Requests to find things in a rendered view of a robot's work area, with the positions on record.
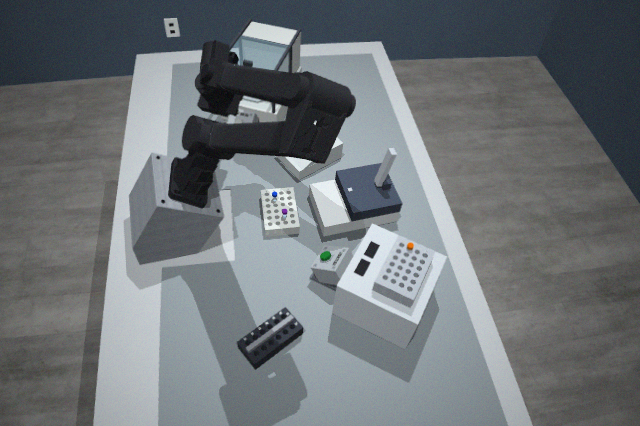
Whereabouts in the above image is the white block with round holes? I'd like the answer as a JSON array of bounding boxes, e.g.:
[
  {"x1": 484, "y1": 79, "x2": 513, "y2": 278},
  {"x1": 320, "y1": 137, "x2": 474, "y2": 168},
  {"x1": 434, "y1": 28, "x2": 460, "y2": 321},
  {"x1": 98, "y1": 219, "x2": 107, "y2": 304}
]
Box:
[{"x1": 278, "y1": 138, "x2": 343, "y2": 180}]

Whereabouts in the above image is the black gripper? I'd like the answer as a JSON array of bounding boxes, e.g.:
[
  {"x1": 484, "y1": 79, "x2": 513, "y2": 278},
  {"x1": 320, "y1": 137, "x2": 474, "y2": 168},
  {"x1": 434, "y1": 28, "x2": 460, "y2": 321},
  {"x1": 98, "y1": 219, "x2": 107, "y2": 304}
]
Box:
[{"x1": 197, "y1": 92, "x2": 243, "y2": 117}]

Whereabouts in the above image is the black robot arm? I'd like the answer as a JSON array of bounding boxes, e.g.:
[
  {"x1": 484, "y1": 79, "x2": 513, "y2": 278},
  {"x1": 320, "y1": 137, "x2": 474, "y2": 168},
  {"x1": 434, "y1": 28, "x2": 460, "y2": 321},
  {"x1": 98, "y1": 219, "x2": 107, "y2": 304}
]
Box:
[{"x1": 168, "y1": 40, "x2": 356, "y2": 208}]

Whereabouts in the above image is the grey bench mat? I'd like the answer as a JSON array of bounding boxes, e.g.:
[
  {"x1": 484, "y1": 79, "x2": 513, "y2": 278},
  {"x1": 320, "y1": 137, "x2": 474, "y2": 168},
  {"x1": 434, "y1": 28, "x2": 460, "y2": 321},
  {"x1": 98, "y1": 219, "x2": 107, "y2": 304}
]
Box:
[{"x1": 158, "y1": 53, "x2": 508, "y2": 426}]

